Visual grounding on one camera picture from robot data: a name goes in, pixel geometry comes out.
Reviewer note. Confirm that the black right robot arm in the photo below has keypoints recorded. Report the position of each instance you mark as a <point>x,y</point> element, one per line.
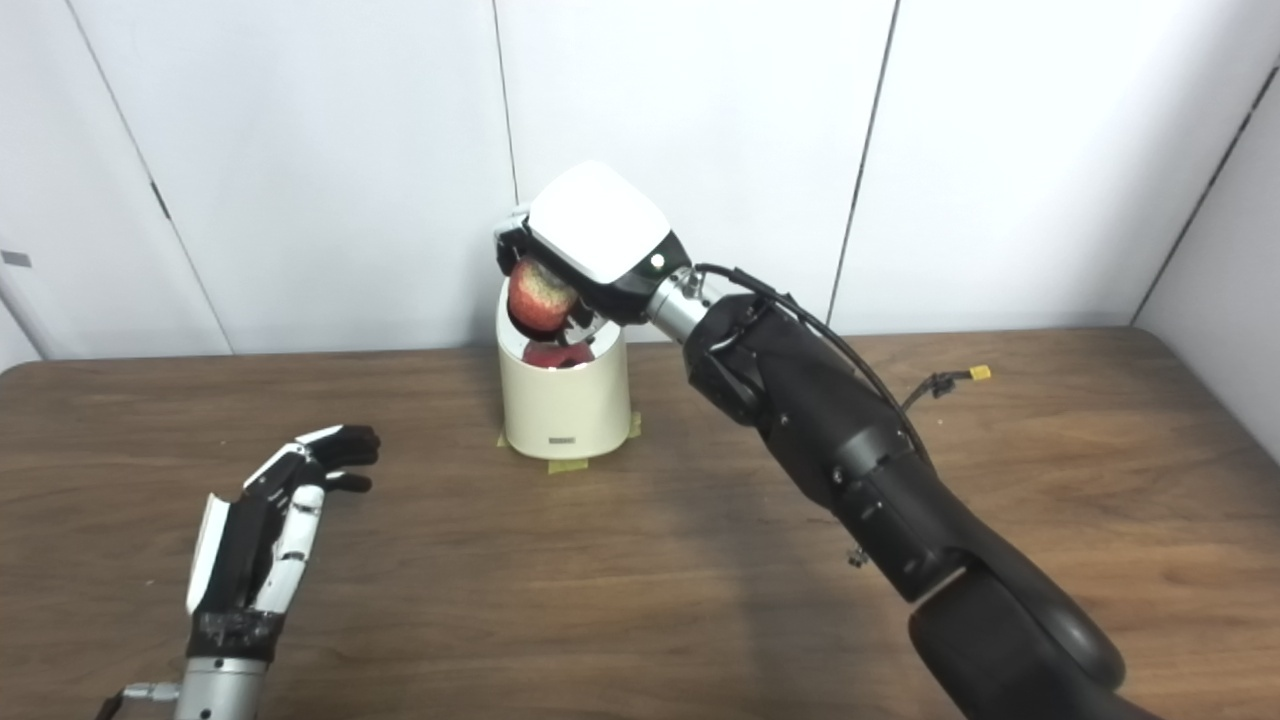
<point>850,440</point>

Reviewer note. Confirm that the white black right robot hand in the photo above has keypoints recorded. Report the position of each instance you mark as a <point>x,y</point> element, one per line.
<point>600,225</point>

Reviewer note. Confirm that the cream-colored bin body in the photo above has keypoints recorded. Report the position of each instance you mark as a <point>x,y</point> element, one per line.
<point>565,405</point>

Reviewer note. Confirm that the red apple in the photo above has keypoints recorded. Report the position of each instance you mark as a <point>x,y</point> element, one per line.
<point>540,295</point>

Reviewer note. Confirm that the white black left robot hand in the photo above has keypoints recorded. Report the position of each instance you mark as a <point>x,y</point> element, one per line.
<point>245,555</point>

